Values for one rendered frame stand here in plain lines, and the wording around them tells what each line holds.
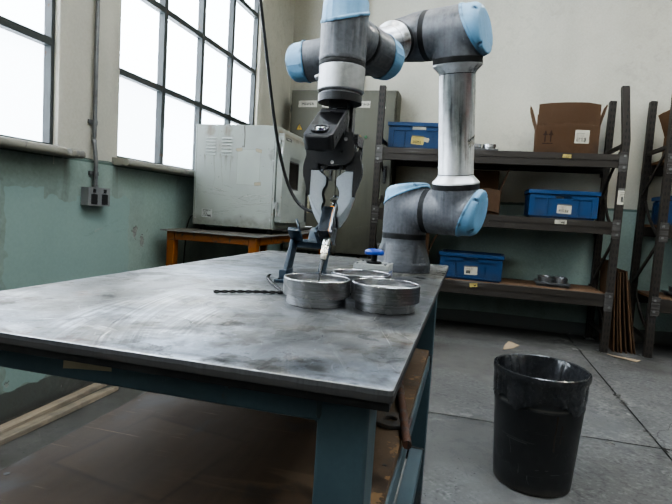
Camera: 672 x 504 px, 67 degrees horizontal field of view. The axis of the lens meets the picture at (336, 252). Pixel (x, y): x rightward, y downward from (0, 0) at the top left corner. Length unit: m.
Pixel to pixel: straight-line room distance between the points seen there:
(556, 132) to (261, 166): 2.37
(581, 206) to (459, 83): 3.22
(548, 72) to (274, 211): 2.90
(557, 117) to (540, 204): 0.68
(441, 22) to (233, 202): 2.15
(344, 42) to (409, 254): 0.64
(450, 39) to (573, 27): 3.93
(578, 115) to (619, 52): 0.91
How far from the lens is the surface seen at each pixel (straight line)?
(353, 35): 0.85
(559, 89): 5.00
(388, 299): 0.74
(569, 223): 4.27
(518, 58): 5.03
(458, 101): 1.26
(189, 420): 1.01
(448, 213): 1.26
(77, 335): 0.60
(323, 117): 0.81
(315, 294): 0.75
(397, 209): 1.32
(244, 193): 3.15
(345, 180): 0.81
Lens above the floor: 0.95
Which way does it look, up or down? 5 degrees down
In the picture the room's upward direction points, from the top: 4 degrees clockwise
